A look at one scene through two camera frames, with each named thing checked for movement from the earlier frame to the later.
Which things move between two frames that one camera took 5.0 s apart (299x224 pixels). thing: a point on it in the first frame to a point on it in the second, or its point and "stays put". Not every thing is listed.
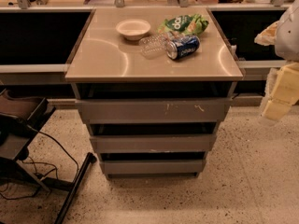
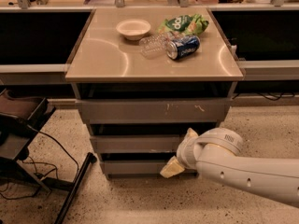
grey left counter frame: (42, 74) stays put
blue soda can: (182, 46) stays put
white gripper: (289, 37) to (186, 153)
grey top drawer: (154, 111) stays put
